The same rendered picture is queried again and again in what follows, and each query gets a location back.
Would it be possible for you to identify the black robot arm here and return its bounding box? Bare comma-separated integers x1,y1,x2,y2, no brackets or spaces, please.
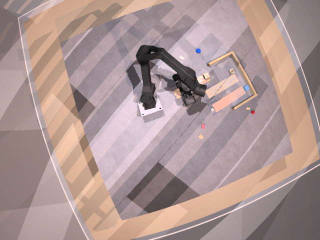
136,45,207,110

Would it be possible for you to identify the tan strip with blue dots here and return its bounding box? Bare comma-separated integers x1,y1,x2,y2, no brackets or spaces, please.
205,82,224,99

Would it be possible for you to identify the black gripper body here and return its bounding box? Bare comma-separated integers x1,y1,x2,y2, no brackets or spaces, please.
172,73,196,106

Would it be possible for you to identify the pink flat strip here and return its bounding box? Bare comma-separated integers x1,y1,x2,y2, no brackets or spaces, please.
212,95,231,113

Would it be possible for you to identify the olive-brown cube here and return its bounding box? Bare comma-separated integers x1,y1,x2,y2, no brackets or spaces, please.
203,73,210,80

